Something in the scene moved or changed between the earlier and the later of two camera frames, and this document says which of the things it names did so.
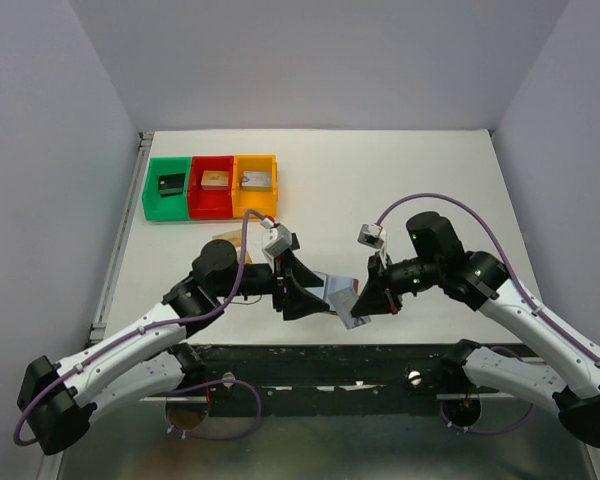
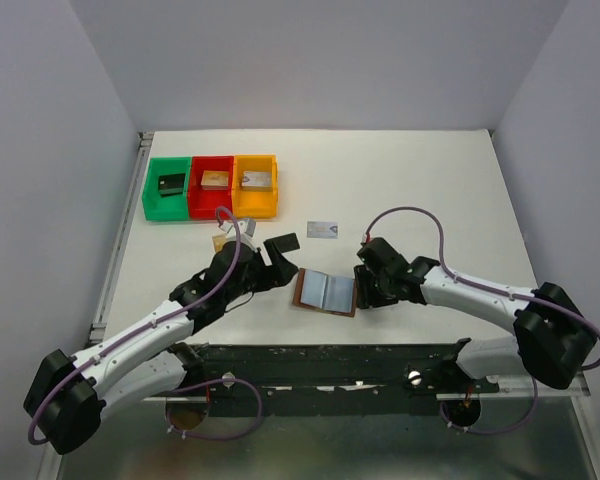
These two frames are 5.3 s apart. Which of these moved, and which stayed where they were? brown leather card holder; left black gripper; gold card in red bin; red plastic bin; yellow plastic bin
Moved: left black gripper
Stayed: yellow plastic bin; gold card in red bin; brown leather card holder; red plastic bin
